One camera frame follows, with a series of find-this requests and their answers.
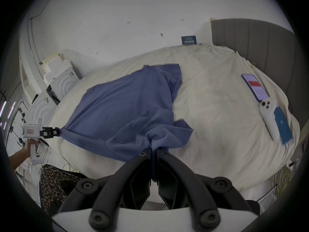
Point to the bed with beige sheet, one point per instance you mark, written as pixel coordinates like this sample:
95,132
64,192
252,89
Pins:
217,119

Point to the grey padded headboard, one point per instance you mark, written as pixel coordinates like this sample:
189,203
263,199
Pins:
260,47

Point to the person's left forearm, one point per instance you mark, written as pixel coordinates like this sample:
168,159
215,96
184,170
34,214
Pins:
17,158

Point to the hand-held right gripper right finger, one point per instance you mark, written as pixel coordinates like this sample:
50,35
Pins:
183,177

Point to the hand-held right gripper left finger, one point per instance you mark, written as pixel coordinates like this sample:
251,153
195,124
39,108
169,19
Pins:
125,175

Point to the person's legs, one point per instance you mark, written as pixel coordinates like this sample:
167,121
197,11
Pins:
56,185

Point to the blue card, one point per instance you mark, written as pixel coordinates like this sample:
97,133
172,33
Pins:
283,127

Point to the white hand controller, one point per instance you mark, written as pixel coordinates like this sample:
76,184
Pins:
270,119

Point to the smartphone with lit screen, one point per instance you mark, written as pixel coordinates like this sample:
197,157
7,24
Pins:
256,87

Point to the white foam packing pieces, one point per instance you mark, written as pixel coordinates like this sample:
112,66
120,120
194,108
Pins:
54,63

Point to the person's left hand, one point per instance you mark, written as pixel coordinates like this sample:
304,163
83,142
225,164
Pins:
26,148

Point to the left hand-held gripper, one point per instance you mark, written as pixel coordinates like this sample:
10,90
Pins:
30,132

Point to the blue shirt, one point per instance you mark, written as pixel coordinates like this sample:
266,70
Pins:
125,110

